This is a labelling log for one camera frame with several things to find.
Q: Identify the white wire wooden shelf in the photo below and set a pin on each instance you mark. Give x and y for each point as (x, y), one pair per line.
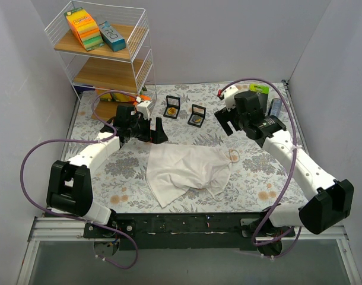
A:
(128, 71)

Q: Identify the orange small package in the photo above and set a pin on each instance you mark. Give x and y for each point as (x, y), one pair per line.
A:
(141, 98)

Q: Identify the green black razor package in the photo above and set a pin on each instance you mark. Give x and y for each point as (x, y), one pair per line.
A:
(260, 89)

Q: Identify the right black display box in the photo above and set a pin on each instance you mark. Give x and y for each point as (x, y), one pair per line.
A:
(197, 110)

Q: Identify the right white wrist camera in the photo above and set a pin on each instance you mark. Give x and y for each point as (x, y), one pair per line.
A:
(228, 96)

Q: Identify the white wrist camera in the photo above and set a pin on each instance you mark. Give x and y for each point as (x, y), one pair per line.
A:
(228, 96)
(145, 109)

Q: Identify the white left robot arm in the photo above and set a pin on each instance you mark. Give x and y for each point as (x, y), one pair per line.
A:
(70, 185)

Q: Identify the white garment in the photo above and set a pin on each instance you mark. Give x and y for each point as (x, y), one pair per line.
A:
(174, 169)

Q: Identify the aluminium frame rail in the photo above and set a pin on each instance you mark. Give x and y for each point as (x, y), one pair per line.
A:
(54, 229)

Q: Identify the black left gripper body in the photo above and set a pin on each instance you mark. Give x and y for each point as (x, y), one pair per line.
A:
(149, 130)

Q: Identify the teal grey carton box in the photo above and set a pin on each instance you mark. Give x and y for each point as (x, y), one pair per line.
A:
(110, 35)

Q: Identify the black display box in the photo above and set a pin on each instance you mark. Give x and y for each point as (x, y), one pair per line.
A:
(172, 101)
(197, 110)

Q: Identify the blue silver can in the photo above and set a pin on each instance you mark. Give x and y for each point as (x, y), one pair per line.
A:
(275, 107)

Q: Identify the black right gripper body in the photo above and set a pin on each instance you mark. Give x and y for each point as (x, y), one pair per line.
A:
(232, 119)

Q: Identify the floral table mat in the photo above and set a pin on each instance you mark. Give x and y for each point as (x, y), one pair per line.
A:
(255, 182)

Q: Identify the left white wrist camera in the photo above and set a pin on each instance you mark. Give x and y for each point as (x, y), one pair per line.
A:
(145, 109)

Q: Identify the orange sponge pack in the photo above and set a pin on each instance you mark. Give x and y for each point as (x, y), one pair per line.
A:
(84, 28)

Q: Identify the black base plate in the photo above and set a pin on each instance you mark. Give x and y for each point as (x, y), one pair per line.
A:
(179, 230)

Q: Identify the left black display box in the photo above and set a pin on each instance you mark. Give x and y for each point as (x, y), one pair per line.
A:
(172, 101)

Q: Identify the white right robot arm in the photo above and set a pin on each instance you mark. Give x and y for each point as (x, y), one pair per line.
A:
(329, 200)

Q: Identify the yellow sponge pack lower shelf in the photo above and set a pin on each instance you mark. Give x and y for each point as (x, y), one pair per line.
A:
(115, 97)

